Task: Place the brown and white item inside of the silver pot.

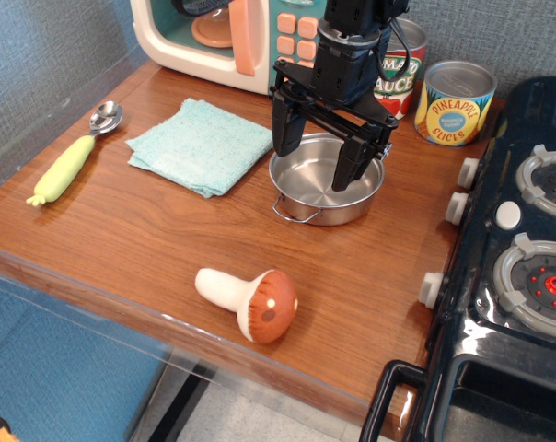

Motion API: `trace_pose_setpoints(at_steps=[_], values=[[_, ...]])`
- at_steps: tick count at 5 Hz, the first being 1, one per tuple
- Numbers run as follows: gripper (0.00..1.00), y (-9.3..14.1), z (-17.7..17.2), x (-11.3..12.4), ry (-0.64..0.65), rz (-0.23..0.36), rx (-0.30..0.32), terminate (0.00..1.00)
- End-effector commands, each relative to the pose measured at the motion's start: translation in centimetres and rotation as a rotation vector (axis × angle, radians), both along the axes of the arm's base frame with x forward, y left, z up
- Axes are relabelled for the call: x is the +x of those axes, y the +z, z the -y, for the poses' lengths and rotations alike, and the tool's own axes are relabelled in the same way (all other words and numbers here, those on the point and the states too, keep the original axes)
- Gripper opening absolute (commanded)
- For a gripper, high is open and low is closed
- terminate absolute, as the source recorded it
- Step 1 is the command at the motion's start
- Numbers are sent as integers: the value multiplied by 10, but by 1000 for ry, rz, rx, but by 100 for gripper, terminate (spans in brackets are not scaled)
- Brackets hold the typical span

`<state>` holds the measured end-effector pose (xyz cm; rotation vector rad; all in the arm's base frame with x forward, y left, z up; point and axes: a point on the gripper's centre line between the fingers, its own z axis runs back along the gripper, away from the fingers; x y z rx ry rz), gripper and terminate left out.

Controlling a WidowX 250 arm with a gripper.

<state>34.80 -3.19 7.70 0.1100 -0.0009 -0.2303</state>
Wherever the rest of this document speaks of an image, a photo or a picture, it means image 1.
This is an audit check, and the tomato sauce can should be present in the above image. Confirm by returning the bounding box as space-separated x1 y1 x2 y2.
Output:
374 18 428 120

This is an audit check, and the silver metal pot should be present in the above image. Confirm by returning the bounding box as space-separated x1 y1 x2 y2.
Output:
269 133 385 227

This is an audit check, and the brown and white plush mushroom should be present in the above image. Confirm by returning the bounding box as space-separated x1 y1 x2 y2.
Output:
195 268 298 344

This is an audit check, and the pineapple slices can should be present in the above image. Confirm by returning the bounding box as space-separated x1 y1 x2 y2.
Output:
414 60 497 146

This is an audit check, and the toy microwave teal and cream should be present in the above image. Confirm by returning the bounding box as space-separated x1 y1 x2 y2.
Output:
131 0 326 95

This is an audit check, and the black toy stove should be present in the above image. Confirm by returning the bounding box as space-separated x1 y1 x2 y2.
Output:
361 76 556 441

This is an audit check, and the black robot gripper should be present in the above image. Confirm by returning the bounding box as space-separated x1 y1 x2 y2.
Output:
272 20 397 192

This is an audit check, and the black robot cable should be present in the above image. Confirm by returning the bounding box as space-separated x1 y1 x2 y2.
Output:
374 16 411 79

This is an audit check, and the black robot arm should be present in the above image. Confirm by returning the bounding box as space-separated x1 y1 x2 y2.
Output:
271 1 409 192

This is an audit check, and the light blue folded cloth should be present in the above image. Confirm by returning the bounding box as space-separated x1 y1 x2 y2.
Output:
127 99 272 198

